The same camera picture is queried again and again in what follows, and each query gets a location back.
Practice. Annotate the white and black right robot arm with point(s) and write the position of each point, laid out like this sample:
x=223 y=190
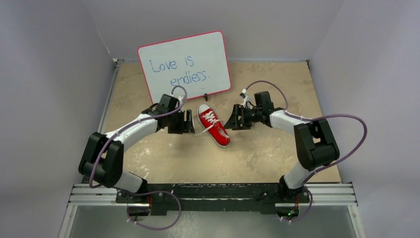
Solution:
x=316 y=146

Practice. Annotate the aluminium frame rail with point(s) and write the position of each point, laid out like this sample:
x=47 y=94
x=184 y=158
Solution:
x=324 y=194

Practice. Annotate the pink framed whiteboard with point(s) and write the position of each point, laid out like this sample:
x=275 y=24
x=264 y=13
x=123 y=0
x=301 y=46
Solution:
x=198 y=63

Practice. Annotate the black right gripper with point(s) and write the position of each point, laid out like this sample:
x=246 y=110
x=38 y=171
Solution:
x=242 y=116

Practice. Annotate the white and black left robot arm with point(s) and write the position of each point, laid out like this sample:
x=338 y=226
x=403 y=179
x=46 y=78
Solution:
x=102 y=160

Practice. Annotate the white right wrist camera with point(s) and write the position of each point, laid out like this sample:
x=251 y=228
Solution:
x=247 y=99

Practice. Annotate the red canvas sneaker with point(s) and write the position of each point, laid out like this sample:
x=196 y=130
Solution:
x=215 y=135

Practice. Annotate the white shoelace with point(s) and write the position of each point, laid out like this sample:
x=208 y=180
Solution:
x=211 y=118

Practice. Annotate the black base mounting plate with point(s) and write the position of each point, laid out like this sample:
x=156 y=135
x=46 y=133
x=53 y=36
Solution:
x=218 y=197

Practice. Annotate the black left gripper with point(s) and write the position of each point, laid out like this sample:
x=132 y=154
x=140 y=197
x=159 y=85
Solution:
x=184 y=127

